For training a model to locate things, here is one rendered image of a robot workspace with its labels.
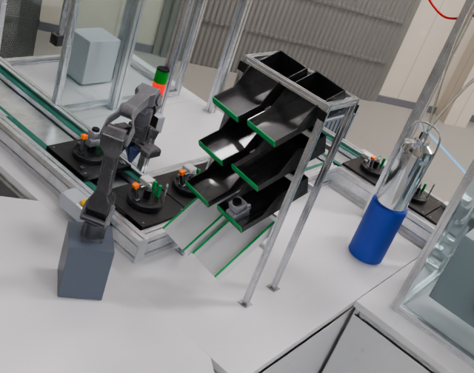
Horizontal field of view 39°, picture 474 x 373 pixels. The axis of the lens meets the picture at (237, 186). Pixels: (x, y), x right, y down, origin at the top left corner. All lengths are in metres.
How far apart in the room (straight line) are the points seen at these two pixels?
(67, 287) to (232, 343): 0.56
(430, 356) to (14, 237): 1.54
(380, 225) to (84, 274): 1.26
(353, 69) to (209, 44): 1.60
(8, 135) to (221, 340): 1.23
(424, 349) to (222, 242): 0.86
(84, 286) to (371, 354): 1.17
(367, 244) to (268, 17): 4.21
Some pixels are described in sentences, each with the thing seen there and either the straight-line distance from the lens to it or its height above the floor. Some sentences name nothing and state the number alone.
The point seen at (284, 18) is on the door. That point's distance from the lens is 6.80.
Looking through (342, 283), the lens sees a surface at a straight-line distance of 2.71.
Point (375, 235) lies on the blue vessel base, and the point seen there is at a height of 1.00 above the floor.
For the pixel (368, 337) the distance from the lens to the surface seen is 2.70.
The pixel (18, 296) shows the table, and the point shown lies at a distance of 2.19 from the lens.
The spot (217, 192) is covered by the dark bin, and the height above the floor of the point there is 1.22.
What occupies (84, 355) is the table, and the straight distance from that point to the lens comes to 2.05.
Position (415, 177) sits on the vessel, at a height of 1.30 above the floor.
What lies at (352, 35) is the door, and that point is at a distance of 7.13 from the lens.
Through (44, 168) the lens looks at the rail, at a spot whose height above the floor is 0.93.
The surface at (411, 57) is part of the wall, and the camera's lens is 7.58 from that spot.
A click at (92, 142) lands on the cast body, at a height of 1.05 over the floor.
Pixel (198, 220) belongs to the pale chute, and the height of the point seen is 1.07.
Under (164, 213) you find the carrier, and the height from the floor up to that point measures 0.97.
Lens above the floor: 2.33
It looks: 29 degrees down
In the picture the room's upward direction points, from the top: 20 degrees clockwise
